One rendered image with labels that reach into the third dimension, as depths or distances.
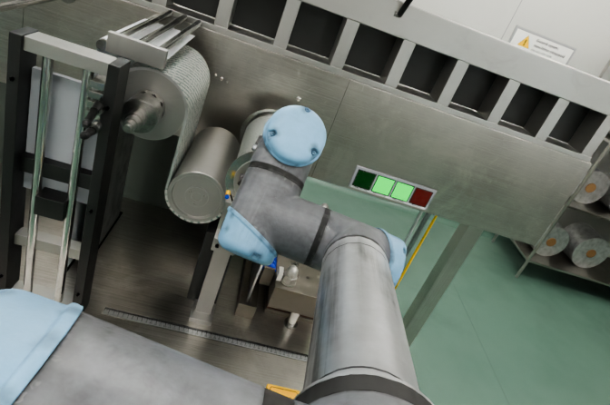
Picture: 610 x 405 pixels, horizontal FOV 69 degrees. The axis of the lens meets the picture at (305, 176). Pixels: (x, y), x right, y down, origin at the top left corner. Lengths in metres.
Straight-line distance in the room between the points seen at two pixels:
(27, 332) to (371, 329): 0.21
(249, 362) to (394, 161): 0.65
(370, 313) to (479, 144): 1.03
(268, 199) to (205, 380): 0.36
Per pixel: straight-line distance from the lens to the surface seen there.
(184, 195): 0.96
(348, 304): 0.35
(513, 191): 1.44
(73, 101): 0.83
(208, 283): 1.02
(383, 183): 1.30
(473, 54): 1.24
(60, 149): 0.88
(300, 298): 1.04
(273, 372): 1.04
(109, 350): 0.19
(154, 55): 0.83
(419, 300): 1.85
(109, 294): 1.10
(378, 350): 0.30
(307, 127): 0.53
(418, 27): 1.19
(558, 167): 1.46
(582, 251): 4.42
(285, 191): 0.53
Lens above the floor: 1.68
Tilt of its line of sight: 25 degrees down
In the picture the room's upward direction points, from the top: 21 degrees clockwise
